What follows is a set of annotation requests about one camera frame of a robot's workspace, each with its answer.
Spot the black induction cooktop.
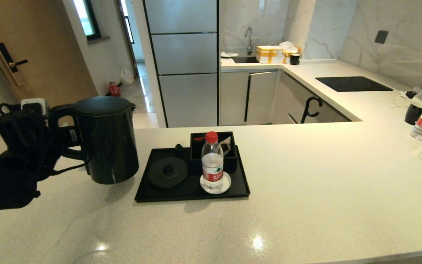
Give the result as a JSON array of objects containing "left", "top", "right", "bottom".
[{"left": 315, "top": 76, "right": 393, "bottom": 92}]

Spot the grey drawer cabinet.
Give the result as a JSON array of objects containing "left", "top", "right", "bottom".
[{"left": 271, "top": 70, "right": 351, "bottom": 125}]

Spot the black mug white inside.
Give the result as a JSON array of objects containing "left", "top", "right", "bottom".
[{"left": 404, "top": 102, "right": 422, "bottom": 125}]

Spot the grey sink cabinet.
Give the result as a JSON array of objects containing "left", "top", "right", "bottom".
[{"left": 221, "top": 70, "right": 281, "bottom": 127}]

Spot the white plastic bag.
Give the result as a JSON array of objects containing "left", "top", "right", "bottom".
[{"left": 121, "top": 66, "right": 136, "bottom": 85}]

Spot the black electric kettle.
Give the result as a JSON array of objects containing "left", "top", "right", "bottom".
[{"left": 49, "top": 96, "right": 140, "bottom": 185}]

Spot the dark kitchen sink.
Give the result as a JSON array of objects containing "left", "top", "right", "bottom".
[{"left": 232, "top": 55, "right": 260, "bottom": 64}]

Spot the black hook handle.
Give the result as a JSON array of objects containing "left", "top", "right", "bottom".
[{"left": 300, "top": 96, "right": 323, "bottom": 124}]

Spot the black framed window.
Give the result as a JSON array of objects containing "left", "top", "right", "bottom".
[{"left": 73, "top": 0, "right": 102, "bottom": 41}]

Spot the crumpled white plastic wrap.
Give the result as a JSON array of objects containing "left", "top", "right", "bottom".
[{"left": 400, "top": 86, "right": 422, "bottom": 103}]

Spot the cardboard box yellow tape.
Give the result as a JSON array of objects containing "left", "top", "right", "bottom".
[{"left": 256, "top": 45, "right": 285, "bottom": 64}]

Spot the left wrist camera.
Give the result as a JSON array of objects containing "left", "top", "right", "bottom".
[{"left": 0, "top": 98, "right": 50, "bottom": 151}]

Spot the clear water bottle green logo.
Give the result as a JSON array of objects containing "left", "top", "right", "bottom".
[{"left": 201, "top": 131, "right": 224, "bottom": 193}]

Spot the sachet packet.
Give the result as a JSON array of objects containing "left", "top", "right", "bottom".
[{"left": 220, "top": 137, "right": 233, "bottom": 155}]

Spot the small yellow taped box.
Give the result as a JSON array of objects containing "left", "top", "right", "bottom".
[{"left": 284, "top": 47, "right": 302, "bottom": 64}]

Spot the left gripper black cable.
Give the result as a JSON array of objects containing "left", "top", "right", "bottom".
[{"left": 48, "top": 147, "right": 89, "bottom": 176}]

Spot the brown wooden door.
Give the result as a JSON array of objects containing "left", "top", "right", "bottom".
[{"left": 0, "top": 0, "right": 99, "bottom": 107}]

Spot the chrome kitchen faucet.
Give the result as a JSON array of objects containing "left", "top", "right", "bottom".
[{"left": 245, "top": 27, "right": 254, "bottom": 55}]

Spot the black rectangular serving tray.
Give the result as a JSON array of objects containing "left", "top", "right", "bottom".
[{"left": 135, "top": 146, "right": 251, "bottom": 203}]

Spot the black door lock handle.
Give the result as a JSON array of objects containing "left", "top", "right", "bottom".
[{"left": 0, "top": 43, "right": 29, "bottom": 87}]

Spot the black compartment organizer box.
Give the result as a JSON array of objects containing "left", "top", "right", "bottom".
[{"left": 190, "top": 132, "right": 238, "bottom": 175}]

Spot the black round kettle base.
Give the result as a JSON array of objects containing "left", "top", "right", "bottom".
[{"left": 148, "top": 157, "right": 189, "bottom": 190}]

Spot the silver refrigerator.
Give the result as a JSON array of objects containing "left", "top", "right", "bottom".
[{"left": 143, "top": 0, "right": 220, "bottom": 128}]

